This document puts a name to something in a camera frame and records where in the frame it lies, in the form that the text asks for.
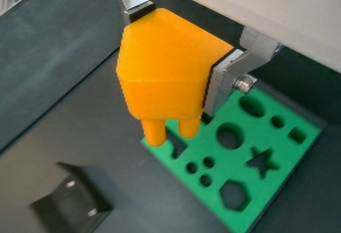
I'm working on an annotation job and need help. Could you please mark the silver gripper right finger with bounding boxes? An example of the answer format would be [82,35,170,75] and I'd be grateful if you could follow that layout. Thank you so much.
[204,27,283,116]

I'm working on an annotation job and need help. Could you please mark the green shape sorter board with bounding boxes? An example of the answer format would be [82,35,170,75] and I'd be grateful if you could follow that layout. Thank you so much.
[148,89,322,233]

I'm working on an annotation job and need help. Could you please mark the black curved fixture block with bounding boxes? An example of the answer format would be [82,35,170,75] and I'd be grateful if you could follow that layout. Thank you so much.
[31,162,114,233]

